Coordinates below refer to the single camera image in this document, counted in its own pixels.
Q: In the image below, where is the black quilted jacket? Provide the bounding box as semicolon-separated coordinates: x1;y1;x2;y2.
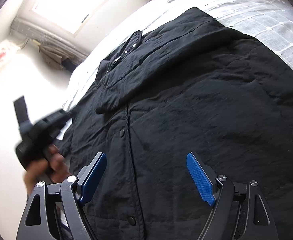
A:
60;8;293;239

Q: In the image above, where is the person's left hand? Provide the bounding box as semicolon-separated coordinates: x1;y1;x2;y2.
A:
23;145;71;195

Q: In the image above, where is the brown clutter under window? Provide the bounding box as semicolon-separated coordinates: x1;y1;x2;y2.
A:
32;40;81;73

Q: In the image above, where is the white box with red print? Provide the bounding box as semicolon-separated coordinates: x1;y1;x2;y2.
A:
0;40;21;69

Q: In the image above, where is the grey patterned curtain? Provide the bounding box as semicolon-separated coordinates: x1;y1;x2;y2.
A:
11;17;89;64

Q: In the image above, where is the bright window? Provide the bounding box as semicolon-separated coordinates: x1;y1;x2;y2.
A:
30;0;137;36

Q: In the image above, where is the white grid-pattern bedspread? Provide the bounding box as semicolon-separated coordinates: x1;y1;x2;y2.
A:
62;0;293;110

